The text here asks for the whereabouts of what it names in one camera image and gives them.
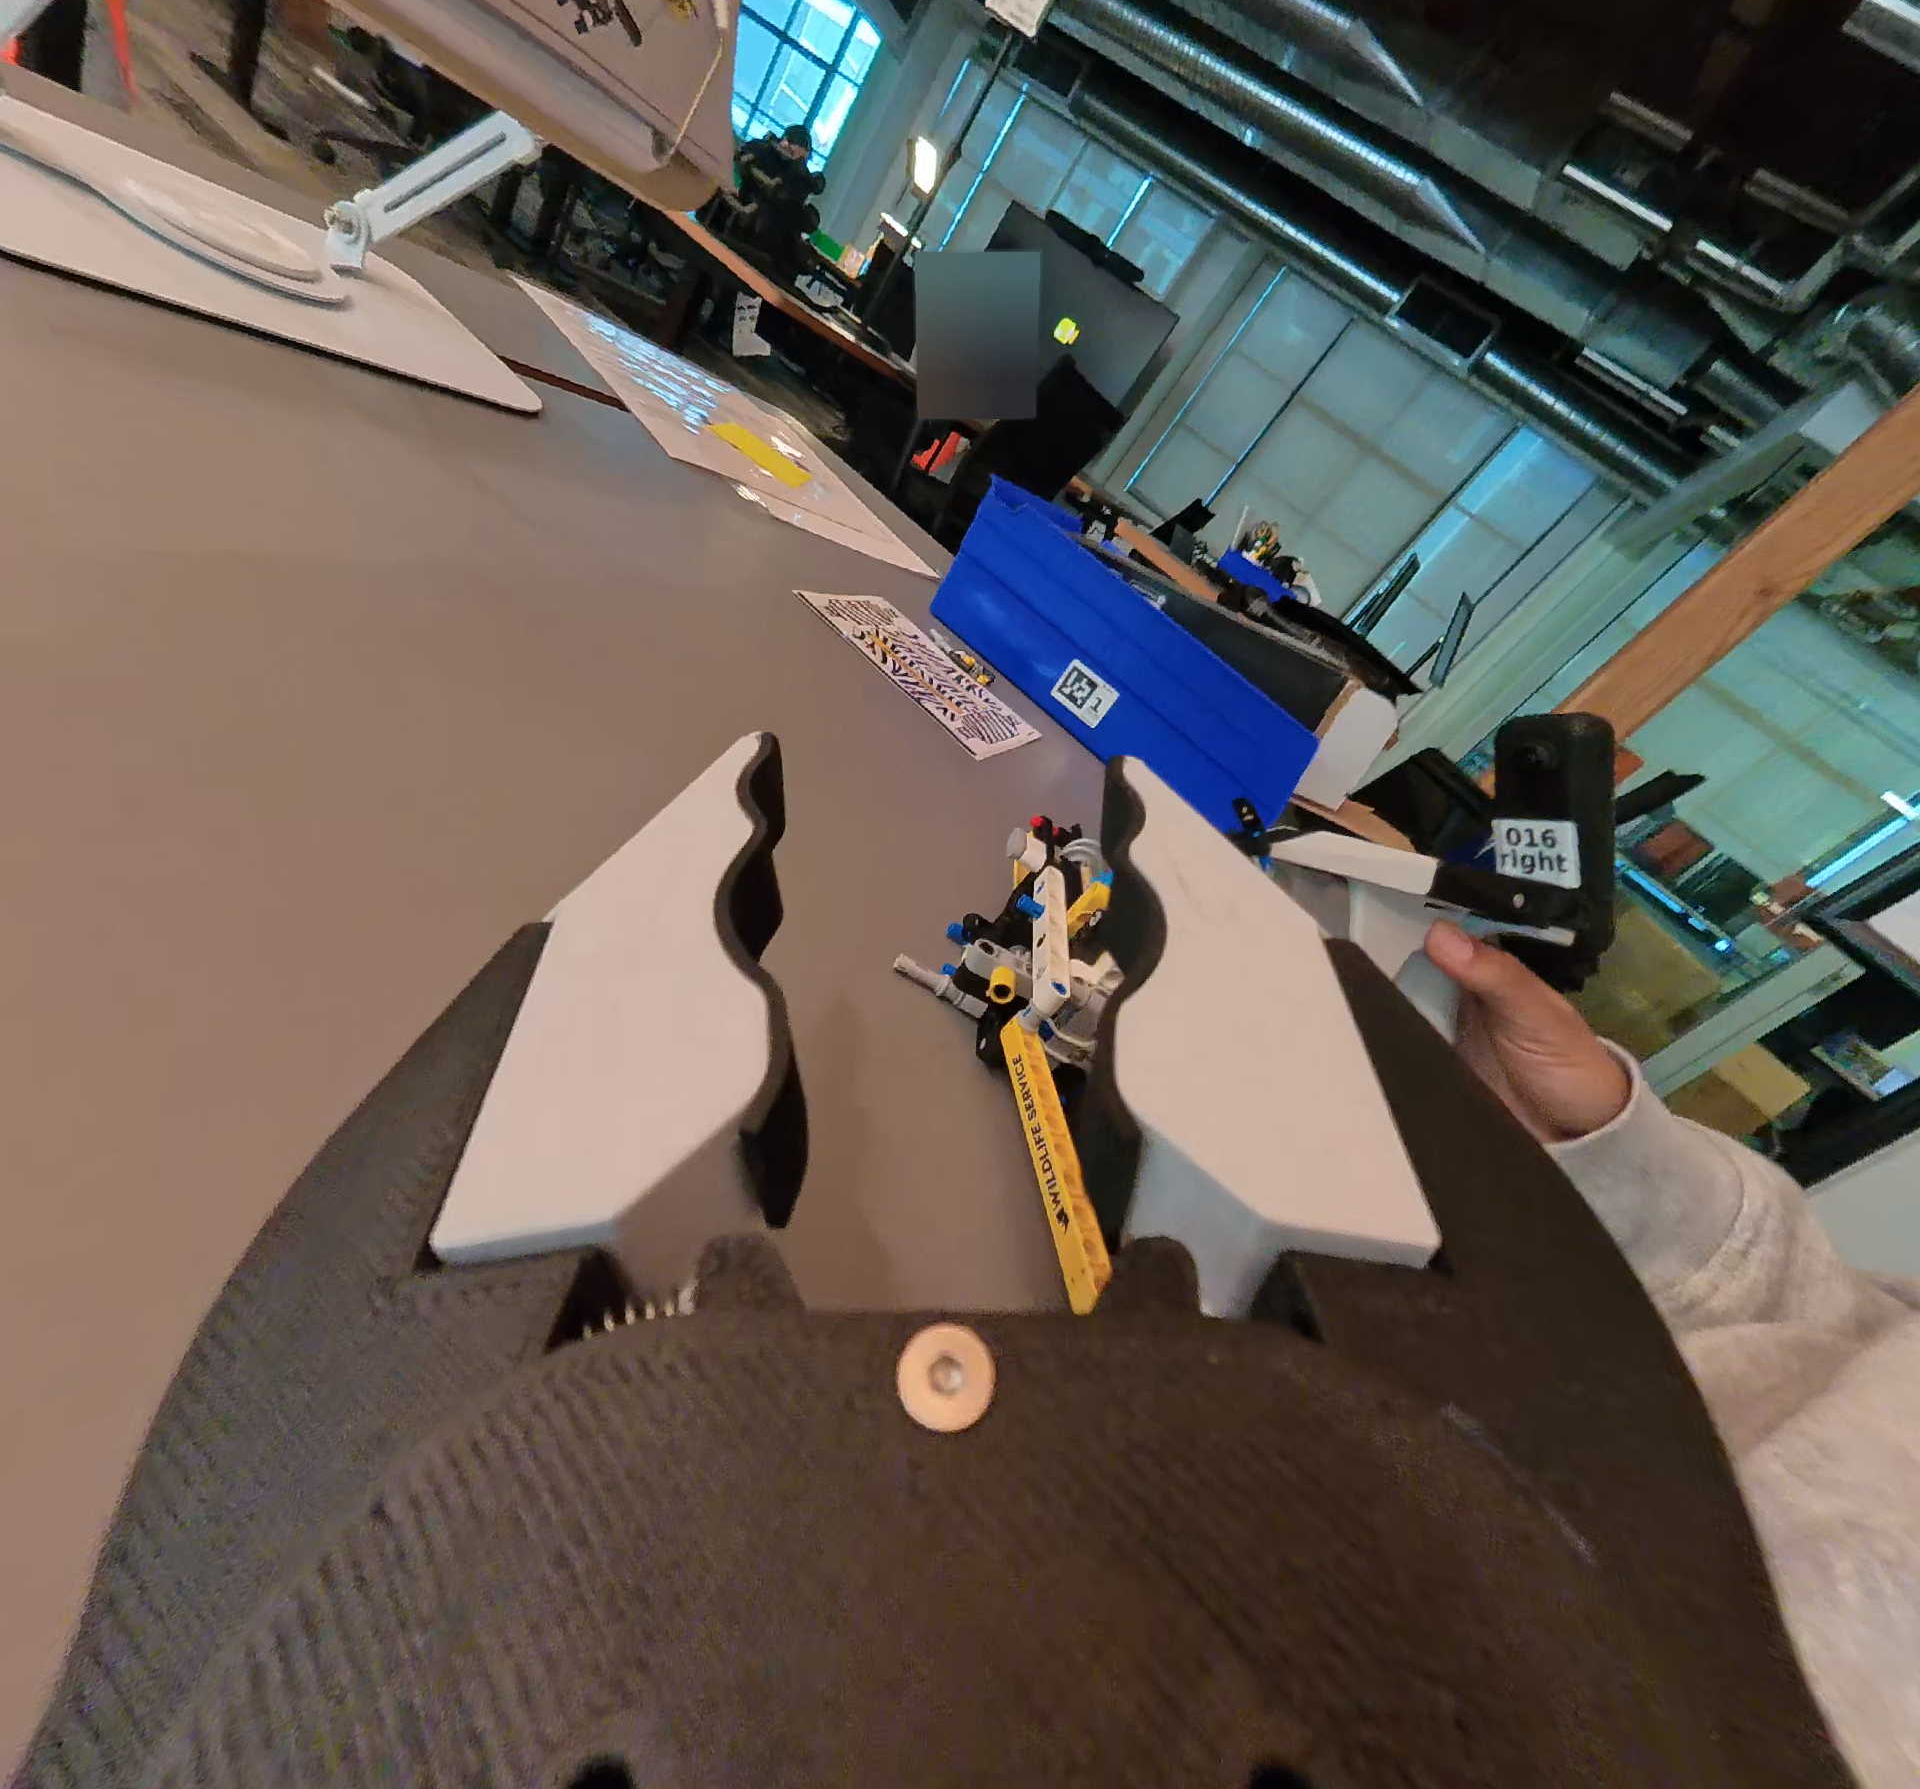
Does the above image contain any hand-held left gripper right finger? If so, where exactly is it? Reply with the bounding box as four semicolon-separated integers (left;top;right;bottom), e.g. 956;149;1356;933
1081;758;1446;1319

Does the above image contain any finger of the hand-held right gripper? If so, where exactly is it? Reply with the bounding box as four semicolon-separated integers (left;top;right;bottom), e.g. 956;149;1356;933
1268;828;1450;898

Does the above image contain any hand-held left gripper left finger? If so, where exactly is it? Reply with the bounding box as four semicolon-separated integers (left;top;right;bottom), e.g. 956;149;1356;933
429;730;814;1292

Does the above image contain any yellow black lego model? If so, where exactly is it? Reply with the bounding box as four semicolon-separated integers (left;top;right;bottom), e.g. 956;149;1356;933
895;815;1156;1316

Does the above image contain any person's right forearm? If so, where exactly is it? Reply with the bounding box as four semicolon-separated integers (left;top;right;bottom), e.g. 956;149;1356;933
1545;1045;1920;1789

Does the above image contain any person's right hand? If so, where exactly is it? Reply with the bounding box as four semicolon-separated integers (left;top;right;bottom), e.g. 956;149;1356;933
1426;920;1630;1146

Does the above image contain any wooden beam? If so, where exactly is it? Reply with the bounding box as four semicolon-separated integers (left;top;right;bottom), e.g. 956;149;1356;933
1561;386;1920;741

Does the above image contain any blue toy figure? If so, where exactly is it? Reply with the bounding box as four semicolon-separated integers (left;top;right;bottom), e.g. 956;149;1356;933
1218;516;1326;607

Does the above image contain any blue plastic bin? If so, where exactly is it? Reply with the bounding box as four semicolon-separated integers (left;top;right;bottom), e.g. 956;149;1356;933
930;476;1322;832

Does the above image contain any striped sticker sheet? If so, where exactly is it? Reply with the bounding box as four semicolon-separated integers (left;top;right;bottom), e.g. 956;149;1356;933
797;591;1042;760

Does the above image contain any black monitor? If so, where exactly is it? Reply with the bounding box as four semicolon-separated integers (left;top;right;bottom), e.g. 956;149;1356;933
993;202;1183;418

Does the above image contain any white instruction booklet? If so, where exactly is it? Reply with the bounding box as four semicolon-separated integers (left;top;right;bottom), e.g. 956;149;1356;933
513;273;941;577

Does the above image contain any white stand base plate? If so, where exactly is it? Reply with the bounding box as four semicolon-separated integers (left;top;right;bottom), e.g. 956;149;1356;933
0;66;544;415

